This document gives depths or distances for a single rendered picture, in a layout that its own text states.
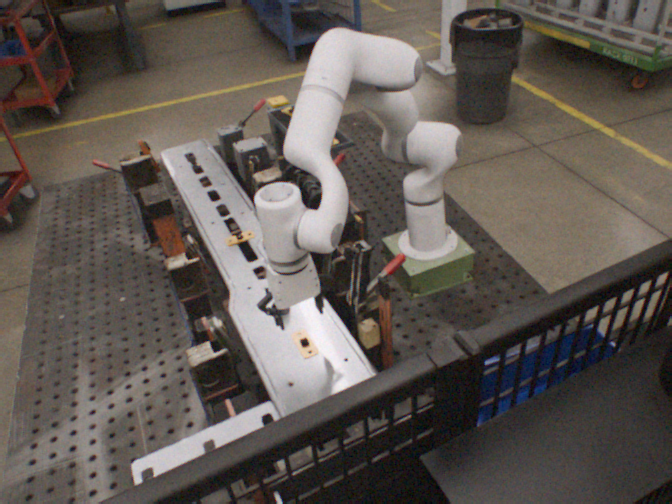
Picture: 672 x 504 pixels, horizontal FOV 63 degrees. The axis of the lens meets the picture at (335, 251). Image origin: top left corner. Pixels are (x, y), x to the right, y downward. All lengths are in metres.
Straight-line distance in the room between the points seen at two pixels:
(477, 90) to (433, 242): 2.64
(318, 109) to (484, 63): 3.19
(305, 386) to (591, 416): 0.69
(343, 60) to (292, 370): 0.65
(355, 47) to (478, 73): 3.11
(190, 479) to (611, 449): 0.39
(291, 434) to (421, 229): 1.31
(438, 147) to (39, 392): 1.33
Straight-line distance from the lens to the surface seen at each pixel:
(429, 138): 1.56
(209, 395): 1.32
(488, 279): 1.86
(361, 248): 1.17
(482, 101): 4.32
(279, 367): 1.23
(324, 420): 0.47
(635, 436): 0.64
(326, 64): 1.10
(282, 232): 1.00
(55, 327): 2.03
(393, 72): 1.21
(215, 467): 0.46
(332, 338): 1.27
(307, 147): 1.03
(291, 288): 1.11
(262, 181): 1.70
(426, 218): 1.69
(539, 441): 0.61
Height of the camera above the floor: 1.93
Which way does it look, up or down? 38 degrees down
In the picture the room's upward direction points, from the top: 6 degrees counter-clockwise
